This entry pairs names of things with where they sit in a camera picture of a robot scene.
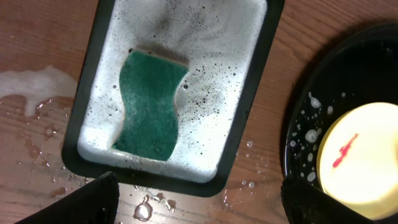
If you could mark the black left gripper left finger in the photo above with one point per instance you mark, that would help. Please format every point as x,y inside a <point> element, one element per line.
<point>94,203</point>

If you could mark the round black tray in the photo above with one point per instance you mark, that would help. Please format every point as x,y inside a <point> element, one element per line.
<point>361,69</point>

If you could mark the yellow plate with red stain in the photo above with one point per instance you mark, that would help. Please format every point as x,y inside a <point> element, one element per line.
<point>357,160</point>

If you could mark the green scrubbing sponge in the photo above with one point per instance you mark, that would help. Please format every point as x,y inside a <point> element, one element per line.
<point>148,84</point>

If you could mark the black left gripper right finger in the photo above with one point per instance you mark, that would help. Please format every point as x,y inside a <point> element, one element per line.
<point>305,204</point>

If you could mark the black rectangular soapy water tray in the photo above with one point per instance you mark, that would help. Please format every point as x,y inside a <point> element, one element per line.
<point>224,45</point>

